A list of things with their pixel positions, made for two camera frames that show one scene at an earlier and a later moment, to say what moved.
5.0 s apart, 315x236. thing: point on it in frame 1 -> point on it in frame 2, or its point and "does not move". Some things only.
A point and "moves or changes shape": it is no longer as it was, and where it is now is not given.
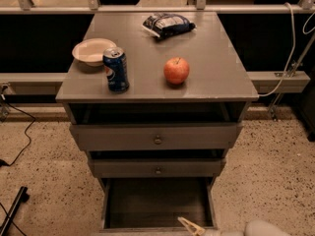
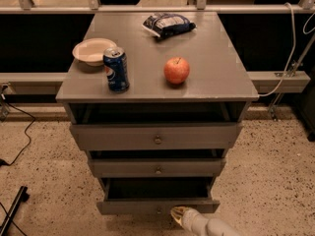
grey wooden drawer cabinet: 157,98 does not move
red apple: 176,70 does not move
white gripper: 210,232 -> 191,220
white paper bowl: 91,50 does not move
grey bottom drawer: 154,205 moves or changes shape
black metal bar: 24,196 does not move
